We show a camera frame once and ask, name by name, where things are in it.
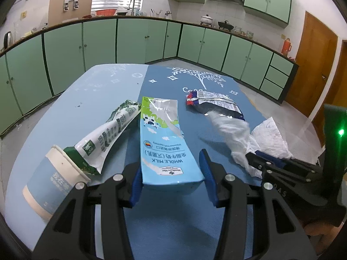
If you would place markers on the red basin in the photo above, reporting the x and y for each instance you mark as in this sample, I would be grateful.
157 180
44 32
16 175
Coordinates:
105 12

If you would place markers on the wooden board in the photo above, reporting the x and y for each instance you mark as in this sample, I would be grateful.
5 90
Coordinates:
57 8

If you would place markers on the white blue paper cup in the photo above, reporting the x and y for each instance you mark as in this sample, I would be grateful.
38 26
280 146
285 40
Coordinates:
51 178

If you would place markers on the white plastic bag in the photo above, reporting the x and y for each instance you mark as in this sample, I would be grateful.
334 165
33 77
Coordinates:
233 132

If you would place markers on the dark snack wrapper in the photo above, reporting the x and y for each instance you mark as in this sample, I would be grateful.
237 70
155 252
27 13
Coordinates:
217 104

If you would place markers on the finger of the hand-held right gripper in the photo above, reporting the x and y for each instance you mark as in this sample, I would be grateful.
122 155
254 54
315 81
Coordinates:
282 170
273 159

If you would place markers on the blue milk carton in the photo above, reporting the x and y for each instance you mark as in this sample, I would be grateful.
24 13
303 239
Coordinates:
162 151

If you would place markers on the utensil holder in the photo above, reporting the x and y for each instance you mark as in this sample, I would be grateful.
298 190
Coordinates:
156 13

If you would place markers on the metal faucet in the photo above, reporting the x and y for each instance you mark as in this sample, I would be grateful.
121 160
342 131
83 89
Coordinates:
132 4

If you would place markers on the glass jar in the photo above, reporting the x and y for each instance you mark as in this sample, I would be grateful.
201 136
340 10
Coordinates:
250 34
237 30

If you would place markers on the yellow wall socket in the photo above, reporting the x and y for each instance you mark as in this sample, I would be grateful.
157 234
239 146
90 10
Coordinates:
23 15

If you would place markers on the white tissue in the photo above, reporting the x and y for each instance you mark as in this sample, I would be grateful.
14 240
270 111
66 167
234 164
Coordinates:
271 138

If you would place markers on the wooden door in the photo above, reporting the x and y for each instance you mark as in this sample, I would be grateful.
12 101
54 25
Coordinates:
311 67
336 86

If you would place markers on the red thermos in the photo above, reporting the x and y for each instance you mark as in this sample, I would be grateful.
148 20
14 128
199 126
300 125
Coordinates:
286 47

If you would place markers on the steel electric kettle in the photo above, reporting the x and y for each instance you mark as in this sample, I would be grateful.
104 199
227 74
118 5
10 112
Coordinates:
8 40

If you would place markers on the white plastic device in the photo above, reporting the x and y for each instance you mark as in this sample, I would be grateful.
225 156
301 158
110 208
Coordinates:
71 2

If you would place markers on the green base cabinet with drawers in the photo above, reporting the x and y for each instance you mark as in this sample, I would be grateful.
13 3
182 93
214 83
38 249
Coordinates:
238 59

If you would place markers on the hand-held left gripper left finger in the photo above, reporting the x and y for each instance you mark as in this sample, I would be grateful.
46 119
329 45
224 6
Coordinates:
135 192

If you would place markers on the person's right forearm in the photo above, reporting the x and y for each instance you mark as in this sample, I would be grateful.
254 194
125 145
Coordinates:
322 235

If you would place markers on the green base cabinet run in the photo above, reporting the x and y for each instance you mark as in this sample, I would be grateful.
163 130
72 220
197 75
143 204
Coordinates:
100 48

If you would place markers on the small metal kettle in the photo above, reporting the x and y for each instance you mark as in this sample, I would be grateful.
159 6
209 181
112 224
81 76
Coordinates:
168 15

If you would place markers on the black wok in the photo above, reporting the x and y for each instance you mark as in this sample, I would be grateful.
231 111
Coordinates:
225 25

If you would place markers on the green white toothpaste tube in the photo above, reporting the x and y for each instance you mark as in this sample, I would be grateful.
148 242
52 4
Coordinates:
108 132

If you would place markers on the white cooking pot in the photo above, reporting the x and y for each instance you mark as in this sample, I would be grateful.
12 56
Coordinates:
206 19

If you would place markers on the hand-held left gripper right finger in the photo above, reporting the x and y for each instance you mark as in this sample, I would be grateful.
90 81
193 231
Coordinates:
208 178

